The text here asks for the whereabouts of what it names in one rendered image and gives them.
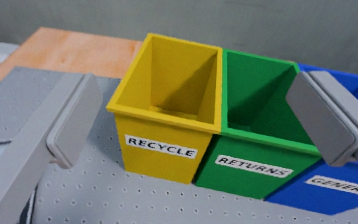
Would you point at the green returns bin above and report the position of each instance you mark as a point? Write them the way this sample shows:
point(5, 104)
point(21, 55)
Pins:
point(241, 160)

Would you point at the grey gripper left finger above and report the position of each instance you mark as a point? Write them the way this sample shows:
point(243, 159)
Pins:
point(55, 134)

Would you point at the blue open-top bin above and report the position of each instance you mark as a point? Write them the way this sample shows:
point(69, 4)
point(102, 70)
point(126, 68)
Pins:
point(321, 188)

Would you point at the yellow recycle bin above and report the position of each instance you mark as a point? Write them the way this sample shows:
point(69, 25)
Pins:
point(168, 107)

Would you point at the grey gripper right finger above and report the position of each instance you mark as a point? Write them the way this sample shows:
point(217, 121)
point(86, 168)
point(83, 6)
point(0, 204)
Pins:
point(328, 113)

